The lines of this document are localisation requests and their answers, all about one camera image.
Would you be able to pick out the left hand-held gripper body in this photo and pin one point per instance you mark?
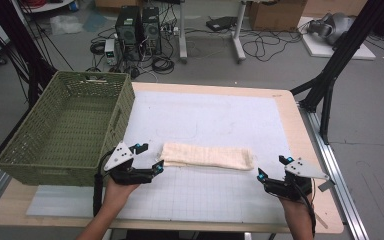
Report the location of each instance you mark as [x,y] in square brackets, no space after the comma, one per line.
[120,156]

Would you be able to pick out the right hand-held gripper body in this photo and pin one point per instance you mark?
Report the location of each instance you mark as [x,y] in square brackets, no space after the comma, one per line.
[301,168]

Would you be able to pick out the cream towel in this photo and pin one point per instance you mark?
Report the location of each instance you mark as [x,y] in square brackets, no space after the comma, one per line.
[206,156]

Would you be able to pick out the person's left hand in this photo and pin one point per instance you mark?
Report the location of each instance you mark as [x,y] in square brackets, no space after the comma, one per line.
[116,193]

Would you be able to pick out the person's right hand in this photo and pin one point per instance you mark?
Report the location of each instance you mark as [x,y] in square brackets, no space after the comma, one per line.
[295,208]

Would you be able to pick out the green woven basket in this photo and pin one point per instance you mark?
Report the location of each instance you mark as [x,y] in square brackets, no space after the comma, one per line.
[70,126]

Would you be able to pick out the white grid mat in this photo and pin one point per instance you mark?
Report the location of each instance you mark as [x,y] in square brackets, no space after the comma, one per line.
[206,120]

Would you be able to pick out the small white power supply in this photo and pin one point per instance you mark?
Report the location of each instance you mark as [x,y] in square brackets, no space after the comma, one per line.
[110,51]

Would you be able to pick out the white board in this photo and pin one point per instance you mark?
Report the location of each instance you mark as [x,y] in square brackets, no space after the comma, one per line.
[316,50]

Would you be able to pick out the black computer tower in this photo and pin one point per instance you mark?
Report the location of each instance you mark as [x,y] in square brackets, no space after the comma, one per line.
[151,30]
[128,31]

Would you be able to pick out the white desk leg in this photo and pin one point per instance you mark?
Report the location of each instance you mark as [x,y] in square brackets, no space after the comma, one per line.
[238,36]
[182,33]

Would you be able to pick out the black metal stand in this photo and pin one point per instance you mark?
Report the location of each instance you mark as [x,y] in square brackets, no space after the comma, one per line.
[23,43]
[343,50]

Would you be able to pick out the grey headset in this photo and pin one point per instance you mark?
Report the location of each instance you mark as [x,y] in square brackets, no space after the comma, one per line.
[331,26]

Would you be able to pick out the clear plastic bag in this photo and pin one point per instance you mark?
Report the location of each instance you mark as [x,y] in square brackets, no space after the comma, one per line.
[65,24]

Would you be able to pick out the brown cardboard box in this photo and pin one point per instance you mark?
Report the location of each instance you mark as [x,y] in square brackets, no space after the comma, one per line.
[116,3]
[276,15]
[336,6]

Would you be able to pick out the flat black device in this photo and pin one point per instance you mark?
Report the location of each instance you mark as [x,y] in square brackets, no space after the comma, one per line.
[221,23]

